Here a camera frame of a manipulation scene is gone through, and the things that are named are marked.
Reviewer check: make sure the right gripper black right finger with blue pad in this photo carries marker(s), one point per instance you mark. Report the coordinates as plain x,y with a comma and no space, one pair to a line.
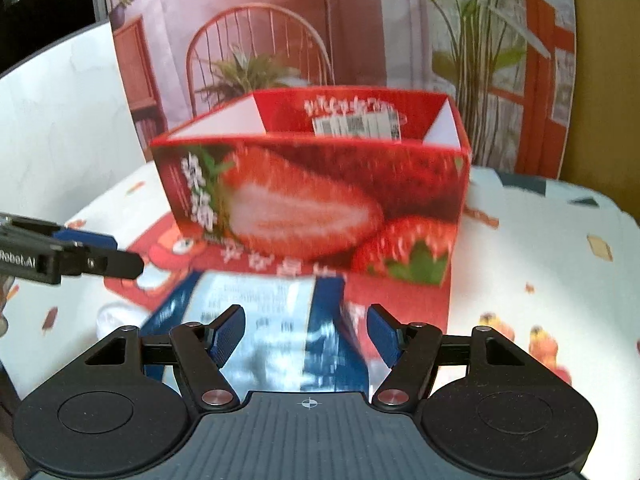
410,352

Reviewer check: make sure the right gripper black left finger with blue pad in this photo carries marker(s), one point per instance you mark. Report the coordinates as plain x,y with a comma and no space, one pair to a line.
201,351

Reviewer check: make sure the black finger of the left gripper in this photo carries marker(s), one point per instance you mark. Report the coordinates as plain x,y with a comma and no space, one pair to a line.
113,263

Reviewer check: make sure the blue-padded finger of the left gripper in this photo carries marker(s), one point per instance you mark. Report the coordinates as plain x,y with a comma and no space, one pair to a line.
86,238

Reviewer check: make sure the blue white tissue pack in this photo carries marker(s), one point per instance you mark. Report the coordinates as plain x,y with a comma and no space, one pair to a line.
295,339

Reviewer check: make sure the living room backdrop poster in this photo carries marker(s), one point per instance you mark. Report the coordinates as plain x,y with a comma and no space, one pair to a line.
508,64

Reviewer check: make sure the person's hand at left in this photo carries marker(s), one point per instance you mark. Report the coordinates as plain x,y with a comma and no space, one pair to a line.
6,284

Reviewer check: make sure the white board at left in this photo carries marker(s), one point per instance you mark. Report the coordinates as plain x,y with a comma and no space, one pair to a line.
66,131

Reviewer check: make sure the white cartoon print tablecloth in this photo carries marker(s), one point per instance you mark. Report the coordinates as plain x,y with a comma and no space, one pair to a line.
553,265

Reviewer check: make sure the red strawberry cardboard box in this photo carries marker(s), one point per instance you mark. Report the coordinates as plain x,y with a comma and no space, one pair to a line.
253,172

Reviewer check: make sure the white barcode label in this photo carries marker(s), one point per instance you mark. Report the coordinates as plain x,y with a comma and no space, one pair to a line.
383,125

